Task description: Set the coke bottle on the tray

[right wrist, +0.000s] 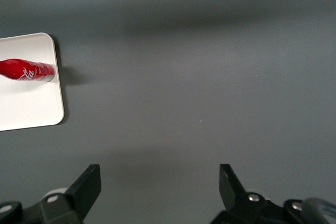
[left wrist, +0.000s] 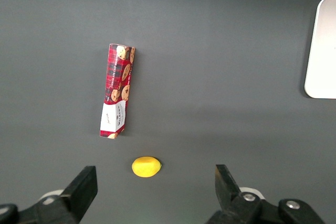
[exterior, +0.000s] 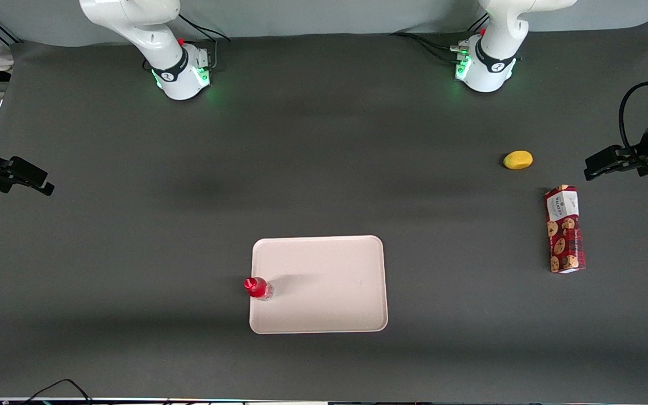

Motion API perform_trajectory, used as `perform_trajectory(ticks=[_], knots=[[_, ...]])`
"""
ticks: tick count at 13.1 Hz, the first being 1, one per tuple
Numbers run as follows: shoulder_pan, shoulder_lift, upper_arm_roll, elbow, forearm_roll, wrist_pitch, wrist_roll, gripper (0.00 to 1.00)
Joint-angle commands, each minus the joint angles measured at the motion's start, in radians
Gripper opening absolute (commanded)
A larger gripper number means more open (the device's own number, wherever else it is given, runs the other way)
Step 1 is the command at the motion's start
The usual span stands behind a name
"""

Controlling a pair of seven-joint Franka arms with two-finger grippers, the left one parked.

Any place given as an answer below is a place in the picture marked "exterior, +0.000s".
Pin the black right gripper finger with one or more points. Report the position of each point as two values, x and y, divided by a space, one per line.
31 173
1 184

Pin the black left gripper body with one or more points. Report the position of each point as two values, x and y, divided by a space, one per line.
646 148

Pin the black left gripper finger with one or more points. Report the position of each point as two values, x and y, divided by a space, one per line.
598 169
612 152

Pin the red coke bottle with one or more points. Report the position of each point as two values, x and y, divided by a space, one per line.
256 288

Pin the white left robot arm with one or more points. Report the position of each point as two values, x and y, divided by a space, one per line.
495 39

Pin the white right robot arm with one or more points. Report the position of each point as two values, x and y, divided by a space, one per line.
144 34

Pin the cream rectangular plastic tray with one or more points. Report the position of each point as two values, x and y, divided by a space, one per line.
329 281

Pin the red cookie box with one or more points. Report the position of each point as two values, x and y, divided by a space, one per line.
565 236

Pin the yellow lemon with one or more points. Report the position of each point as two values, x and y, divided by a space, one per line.
518 160

